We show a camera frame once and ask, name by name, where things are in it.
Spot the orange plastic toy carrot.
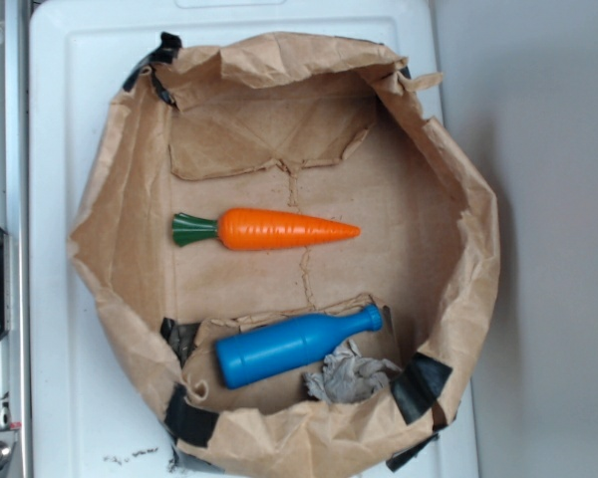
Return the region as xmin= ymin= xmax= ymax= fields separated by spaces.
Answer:
xmin=171 ymin=208 xmax=361 ymax=251

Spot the blue plastic toy bottle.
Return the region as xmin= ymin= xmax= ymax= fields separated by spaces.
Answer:
xmin=215 ymin=305 xmax=383 ymax=389

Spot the crumpled grey paper towel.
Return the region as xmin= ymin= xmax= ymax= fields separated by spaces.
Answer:
xmin=303 ymin=340 xmax=403 ymax=404

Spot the brown paper bag enclosure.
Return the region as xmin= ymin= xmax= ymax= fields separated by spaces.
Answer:
xmin=69 ymin=33 xmax=500 ymax=477

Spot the aluminium frame rail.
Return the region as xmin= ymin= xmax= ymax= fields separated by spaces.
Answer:
xmin=0 ymin=1 xmax=33 ymax=477

